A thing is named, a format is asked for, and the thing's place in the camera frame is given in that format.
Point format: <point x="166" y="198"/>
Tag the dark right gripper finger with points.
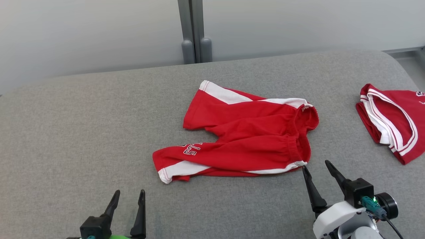
<point x="315" y="196"/>
<point x="338" y="177"/>

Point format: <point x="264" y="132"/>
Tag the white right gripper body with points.
<point x="338" y="222"/>

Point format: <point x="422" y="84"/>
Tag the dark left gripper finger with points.
<point x="140" y="222"/>
<point x="113" y="205"/>

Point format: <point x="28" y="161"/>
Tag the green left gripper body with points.
<point x="119" y="237"/>

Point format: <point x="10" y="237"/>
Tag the red shirt white sleeves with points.
<point x="395" y="113"/>

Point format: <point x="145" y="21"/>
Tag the red shorts white side panels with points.
<point x="245" y="136"/>

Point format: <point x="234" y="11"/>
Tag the grey fabric sofa cushion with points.
<point x="99" y="132"/>

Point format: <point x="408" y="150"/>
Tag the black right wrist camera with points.
<point x="360" y="189"/>

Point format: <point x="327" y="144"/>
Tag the teal right camera connector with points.
<point x="372" y="205"/>

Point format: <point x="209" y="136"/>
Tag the grey metal floor rail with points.
<point x="403" y="51"/>

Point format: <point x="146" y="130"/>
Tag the grey rounded post cap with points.
<point x="188" y="52"/>
<point x="206" y="49"/>

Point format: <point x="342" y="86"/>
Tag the grey metal partition post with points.
<point x="191" y="20"/>

